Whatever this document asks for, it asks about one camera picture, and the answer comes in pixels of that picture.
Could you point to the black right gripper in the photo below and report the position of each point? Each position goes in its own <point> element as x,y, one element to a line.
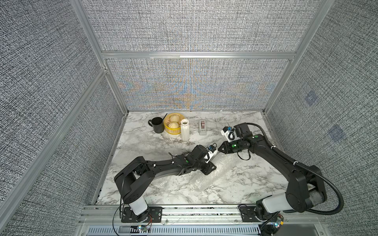
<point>226,150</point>

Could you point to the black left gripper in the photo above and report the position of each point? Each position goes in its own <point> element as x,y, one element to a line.
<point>209,166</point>

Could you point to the small white ribbed vase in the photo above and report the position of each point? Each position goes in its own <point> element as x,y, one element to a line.
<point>185,129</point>

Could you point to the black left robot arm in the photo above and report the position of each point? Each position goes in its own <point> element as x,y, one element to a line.
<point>135,178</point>

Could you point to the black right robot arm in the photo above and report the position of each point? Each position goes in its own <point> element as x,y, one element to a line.
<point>305,188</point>

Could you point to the grey tape dispenser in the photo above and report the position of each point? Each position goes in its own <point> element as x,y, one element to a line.
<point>202,128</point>

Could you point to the steamed bun front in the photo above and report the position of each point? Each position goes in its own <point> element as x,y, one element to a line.
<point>173,125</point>

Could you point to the steamed bun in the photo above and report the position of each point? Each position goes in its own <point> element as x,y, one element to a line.
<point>175,119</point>
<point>173,125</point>

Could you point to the steamed bun back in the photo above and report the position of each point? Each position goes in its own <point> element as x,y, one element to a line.
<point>175,119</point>

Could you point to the yellow bamboo steamer basket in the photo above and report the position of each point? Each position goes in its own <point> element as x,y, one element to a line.
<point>166,123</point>

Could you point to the black mug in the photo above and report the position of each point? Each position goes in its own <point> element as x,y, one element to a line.
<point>157,124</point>

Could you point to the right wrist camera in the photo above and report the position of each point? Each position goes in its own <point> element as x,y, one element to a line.
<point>228,133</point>

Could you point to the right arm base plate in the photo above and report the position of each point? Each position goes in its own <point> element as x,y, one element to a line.
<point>248,215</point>

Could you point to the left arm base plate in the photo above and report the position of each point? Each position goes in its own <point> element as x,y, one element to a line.
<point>152,214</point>

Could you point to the aluminium front rail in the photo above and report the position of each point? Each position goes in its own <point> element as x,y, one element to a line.
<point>189,215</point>

